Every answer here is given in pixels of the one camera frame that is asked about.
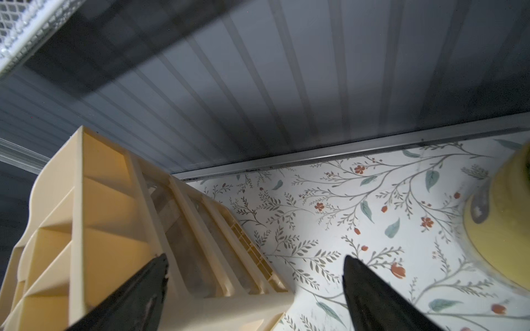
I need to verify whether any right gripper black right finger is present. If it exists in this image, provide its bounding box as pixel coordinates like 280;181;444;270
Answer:
342;256;441;330

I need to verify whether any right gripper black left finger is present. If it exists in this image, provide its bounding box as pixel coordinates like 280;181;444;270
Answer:
68;254;168;330

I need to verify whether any beige drawer organizer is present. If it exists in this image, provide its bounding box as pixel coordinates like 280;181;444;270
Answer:
1;127;294;330

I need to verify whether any yellow pencil cup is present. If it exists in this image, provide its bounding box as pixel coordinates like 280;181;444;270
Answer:
463;143;529;291

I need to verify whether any white mesh wall basket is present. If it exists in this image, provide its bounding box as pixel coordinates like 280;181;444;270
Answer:
1;0;85;79

